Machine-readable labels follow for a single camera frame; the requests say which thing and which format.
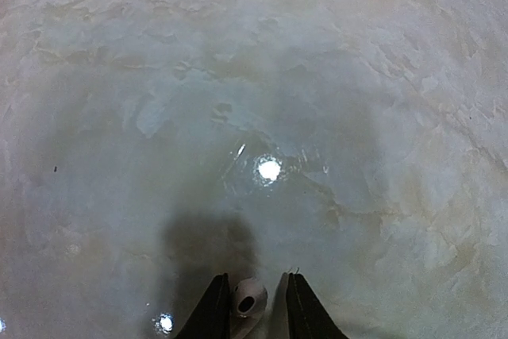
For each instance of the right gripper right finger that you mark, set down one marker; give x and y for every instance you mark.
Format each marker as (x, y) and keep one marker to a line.
(306, 316)

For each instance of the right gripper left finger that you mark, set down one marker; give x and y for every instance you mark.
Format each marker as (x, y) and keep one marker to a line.
(210, 318)

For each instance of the white stem earbud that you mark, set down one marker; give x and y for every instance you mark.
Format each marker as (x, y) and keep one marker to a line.
(249, 299)

